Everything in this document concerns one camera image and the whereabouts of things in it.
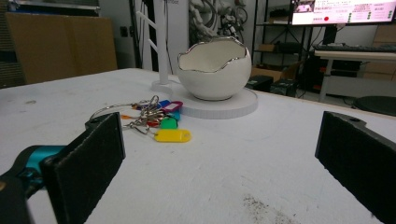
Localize round black base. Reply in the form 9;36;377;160
354;95;396;117

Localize white eggshell-shaped bowl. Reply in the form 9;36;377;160
177;35;252;102

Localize stacked cardboard boxes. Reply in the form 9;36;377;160
362;24;396;80

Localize white desk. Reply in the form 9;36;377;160
313;49;396;104

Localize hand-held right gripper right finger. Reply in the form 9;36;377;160
315;110;396;224

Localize white robot figure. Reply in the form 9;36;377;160
188;0;250;45

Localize brown cardboard sheet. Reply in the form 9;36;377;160
5;12;119;85

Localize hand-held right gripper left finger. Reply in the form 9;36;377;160
40;111;126;224

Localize black metal shelf rack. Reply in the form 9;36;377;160
251;0;312;66

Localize open cardboard box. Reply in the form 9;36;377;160
250;61;304;83

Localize bunch of coloured key tags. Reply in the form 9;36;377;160
89;94;192;144

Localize computer monitor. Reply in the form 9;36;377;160
290;0;396;46

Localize black keyboard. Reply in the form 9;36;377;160
314;44;396;53

